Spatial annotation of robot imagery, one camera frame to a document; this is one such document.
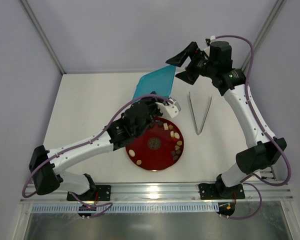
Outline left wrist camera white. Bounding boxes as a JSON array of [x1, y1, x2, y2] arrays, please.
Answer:
[[156, 98, 181, 119]]

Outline teal tin lid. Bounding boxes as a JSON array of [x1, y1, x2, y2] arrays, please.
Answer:
[[133, 65, 176, 99]]

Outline slotted cable duct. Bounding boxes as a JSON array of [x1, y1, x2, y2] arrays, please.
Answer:
[[31, 202, 219, 215]]

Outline left black mount plate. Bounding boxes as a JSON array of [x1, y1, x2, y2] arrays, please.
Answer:
[[77, 185, 111, 202]]

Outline left frame post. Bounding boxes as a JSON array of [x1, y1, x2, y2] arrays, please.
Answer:
[[18, 0, 66, 75]]

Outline white round swirl chocolate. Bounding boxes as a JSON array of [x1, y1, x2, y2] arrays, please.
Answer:
[[128, 149, 136, 157]]

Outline black mount plate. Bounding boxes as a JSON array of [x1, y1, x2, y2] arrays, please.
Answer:
[[198, 182, 246, 200], [77, 185, 111, 202]]

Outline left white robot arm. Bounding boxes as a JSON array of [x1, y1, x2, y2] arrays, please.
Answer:
[[26, 94, 170, 196]]

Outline frame post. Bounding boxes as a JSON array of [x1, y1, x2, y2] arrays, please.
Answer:
[[238, 0, 288, 75], [18, 0, 66, 75]]

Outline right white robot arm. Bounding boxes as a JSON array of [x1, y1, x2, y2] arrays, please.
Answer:
[[166, 41, 287, 200]]

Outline aluminium rail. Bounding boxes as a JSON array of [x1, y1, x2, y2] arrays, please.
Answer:
[[19, 181, 293, 205]]

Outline right black mount plate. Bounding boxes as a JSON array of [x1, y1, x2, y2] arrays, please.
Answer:
[[198, 182, 246, 200]]

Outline red round tray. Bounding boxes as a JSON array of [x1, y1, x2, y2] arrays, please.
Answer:
[[125, 117, 185, 172]]

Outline metal tongs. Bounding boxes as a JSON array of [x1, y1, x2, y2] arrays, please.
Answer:
[[187, 91, 213, 136]]

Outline right frame post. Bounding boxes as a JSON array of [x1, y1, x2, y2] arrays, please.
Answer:
[[238, 0, 288, 75]]

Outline white block chocolate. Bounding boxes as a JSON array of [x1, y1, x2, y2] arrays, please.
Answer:
[[163, 123, 169, 131]]

